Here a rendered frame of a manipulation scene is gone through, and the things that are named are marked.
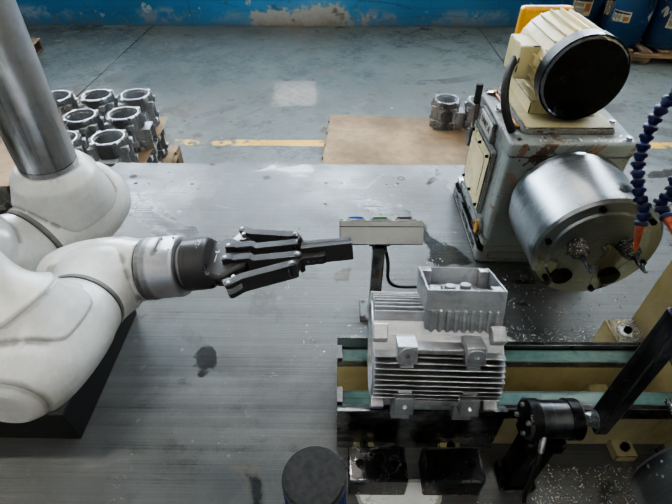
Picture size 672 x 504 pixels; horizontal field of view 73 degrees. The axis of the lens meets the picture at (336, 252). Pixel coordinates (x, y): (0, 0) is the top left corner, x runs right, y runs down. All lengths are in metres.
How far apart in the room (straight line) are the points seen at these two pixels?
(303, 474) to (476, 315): 0.38
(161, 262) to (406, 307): 0.37
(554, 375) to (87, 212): 0.96
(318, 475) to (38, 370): 0.30
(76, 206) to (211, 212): 0.56
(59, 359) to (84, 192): 0.47
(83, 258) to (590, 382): 0.93
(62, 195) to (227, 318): 0.44
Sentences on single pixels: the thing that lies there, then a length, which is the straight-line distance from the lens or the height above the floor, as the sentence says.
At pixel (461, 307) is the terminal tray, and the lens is 0.72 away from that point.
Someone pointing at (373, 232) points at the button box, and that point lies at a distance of 0.92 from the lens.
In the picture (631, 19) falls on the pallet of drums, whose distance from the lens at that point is 5.69.
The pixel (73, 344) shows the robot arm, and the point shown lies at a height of 1.24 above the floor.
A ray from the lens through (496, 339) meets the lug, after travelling 0.73.
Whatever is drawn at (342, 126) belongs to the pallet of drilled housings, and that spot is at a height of 0.15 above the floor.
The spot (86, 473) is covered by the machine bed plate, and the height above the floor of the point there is 0.80.
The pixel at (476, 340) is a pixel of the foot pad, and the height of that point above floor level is 1.10.
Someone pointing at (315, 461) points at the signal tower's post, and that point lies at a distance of 0.47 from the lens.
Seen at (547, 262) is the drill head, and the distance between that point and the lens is 1.02.
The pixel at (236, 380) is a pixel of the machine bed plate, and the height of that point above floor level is 0.80.
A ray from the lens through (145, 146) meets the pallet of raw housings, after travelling 2.87.
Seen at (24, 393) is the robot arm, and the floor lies 1.24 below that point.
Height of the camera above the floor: 1.65
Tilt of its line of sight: 42 degrees down
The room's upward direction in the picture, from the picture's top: straight up
